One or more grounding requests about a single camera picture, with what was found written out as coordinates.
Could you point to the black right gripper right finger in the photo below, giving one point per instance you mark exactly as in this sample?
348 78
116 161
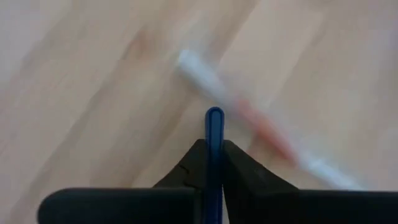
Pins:
295 208

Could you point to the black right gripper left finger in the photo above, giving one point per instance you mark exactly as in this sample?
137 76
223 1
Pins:
124 205

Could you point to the red toothbrush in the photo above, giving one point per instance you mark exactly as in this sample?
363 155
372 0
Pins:
264 129

